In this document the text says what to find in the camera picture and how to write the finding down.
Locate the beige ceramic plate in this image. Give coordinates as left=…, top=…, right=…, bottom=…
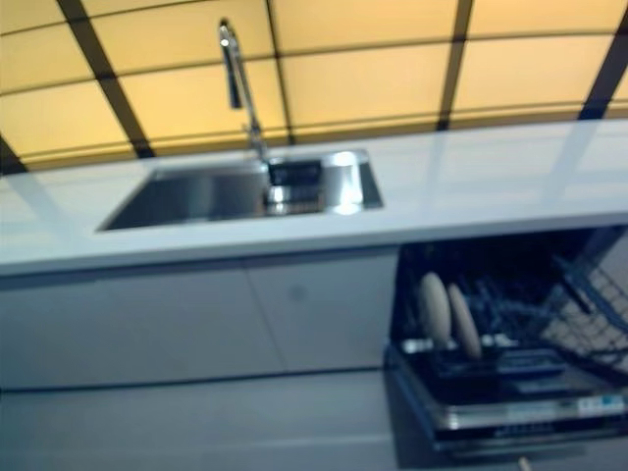
left=418, top=271, right=452, bottom=348
left=446, top=283, right=484, bottom=360

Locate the black built-in dishwasher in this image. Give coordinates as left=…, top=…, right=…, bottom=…
left=381, top=227, right=628, bottom=456

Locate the dishwasher lower wire rack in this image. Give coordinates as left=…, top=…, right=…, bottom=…
left=405, top=273, right=571, bottom=380

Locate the white cabinet door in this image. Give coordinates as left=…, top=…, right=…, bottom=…
left=243, top=251, right=399, bottom=378
left=0, top=274, right=102, bottom=390
left=91, top=264, right=291, bottom=383

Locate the dishwasher upper wire rack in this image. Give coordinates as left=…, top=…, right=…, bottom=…
left=538, top=248, right=628, bottom=370

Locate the stainless steel sink basin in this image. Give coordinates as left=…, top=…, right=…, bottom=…
left=94, top=148, right=386, bottom=234

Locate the black sink dish rack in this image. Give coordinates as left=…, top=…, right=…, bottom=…
left=265, top=158, right=329, bottom=216

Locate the chrome pull-down kitchen faucet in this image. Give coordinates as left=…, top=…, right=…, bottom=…
left=217, top=18, right=272, bottom=167

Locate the dishwasher wire rack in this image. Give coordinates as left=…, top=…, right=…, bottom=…
left=405, top=273, right=571, bottom=380
left=538, top=248, right=628, bottom=370

